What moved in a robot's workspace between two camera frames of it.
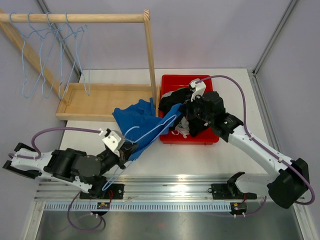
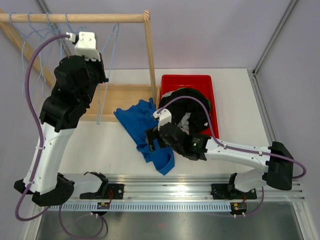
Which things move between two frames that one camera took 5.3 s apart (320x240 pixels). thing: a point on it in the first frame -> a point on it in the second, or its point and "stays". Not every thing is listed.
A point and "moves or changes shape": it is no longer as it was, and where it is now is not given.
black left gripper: x=125 y=153 -> x=100 y=66
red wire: x=110 y=197 stays
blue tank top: x=140 y=124 moves or changes shape
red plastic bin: x=169 y=82 stays
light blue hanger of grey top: x=61 y=56 moves or changes shape
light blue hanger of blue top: x=174 y=116 -> x=104 y=48
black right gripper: x=190 y=104 -> x=152 y=135
